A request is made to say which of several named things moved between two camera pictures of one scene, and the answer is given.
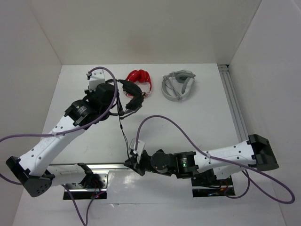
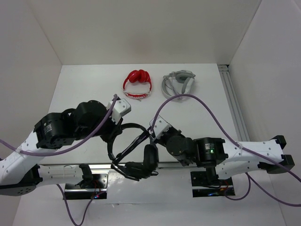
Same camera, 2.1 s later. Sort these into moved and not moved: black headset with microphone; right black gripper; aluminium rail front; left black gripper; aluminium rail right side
Moved: black headset with microphone; left black gripper; right black gripper
Not moved: aluminium rail right side; aluminium rail front
